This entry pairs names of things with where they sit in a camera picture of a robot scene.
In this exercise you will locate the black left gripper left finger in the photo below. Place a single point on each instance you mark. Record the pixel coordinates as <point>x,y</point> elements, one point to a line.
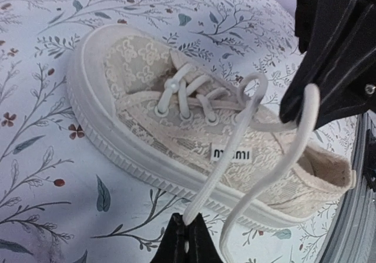
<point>171,248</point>

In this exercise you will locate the aluminium front rail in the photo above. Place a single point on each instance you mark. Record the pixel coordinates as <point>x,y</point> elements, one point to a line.
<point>352,235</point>

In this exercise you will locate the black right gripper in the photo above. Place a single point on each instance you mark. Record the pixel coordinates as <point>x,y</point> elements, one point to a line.
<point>291,104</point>

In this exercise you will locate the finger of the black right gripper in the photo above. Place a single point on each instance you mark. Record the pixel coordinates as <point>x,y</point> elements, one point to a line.
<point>343,54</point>

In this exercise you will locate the cream lace platform sneaker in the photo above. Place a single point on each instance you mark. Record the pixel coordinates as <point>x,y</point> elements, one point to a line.
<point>161,117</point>

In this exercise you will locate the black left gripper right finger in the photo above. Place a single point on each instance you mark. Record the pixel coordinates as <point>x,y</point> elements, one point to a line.
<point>201,247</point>

